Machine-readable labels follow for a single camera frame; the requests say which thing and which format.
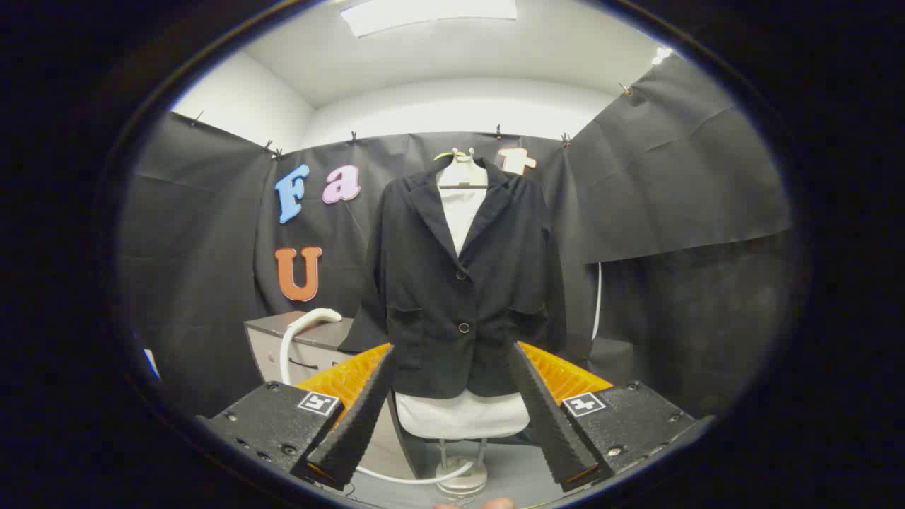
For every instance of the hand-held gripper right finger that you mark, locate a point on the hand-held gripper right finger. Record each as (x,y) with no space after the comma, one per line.
(548,417)

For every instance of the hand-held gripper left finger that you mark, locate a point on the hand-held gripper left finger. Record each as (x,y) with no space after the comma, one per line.
(357,417)

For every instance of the white garment steamer head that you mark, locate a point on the white garment steamer head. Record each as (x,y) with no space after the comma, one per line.
(300,327)

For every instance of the black suit jacket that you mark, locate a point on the black suit jacket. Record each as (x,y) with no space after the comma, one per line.
(438,297)

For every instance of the white mannequin torso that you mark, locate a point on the white mannequin torso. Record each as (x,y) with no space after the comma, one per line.
(459,417)

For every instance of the metal mannequin stand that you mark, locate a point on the metal mannequin stand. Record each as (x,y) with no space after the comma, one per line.
(461,484)

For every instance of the grey cabinet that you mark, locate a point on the grey cabinet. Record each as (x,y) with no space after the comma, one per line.
(272,329)

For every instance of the black backdrop cloth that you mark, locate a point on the black backdrop cloth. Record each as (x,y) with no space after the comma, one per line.
(212,247)

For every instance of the cream plastic hanger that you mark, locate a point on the cream plastic hanger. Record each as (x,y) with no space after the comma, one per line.
(463,175)

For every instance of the row of black clips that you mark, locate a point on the row of black clips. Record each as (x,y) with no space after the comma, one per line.
(352,136)

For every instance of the small ceiling light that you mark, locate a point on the small ceiling light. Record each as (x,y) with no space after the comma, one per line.
(661,55)

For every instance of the large ceiling light panel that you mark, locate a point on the large ceiling light panel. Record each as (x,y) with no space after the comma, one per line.
(424,13)

